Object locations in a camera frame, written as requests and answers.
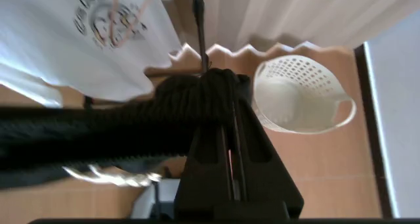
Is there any black garment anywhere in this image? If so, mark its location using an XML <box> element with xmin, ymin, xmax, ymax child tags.
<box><xmin>0</xmin><ymin>68</ymin><xmax>252</xmax><ymax>190</ymax></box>

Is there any white laundry basket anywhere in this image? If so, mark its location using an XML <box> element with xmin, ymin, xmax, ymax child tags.
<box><xmin>251</xmin><ymin>55</ymin><xmax>358</xmax><ymax>135</ymax></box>

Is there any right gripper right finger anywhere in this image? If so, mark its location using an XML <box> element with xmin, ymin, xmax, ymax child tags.
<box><xmin>230</xmin><ymin>97</ymin><xmax>305</xmax><ymax>218</ymax></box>

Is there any white printed t-shirt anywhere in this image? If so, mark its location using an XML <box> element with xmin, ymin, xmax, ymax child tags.
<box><xmin>0</xmin><ymin>0</ymin><xmax>183</xmax><ymax>108</ymax></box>

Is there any beige curtain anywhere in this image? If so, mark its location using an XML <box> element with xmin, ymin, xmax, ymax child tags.
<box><xmin>163</xmin><ymin>0</ymin><xmax>420</xmax><ymax>53</ymax></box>

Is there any black clothes rack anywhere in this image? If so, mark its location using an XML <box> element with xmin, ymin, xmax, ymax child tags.
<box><xmin>82</xmin><ymin>0</ymin><xmax>211</xmax><ymax>109</ymax></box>

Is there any pink clothes hanger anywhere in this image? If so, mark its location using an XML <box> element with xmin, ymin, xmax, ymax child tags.
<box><xmin>106</xmin><ymin>0</ymin><xmax>156</xmax><ymax>48</ymax></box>

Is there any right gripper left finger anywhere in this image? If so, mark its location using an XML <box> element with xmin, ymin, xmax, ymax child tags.
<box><xmin>173</xmin><ymin>125</ymin><xmax>236</xmax><ymax>218</ymax></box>

